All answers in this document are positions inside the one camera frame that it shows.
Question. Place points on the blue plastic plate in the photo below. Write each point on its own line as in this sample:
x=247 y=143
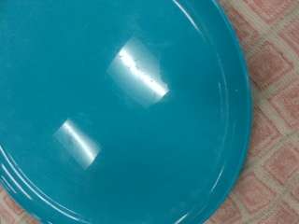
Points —
x=124 y=124

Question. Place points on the pink checked cloth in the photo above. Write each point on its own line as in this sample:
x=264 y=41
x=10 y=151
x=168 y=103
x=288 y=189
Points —
x=274 y=124

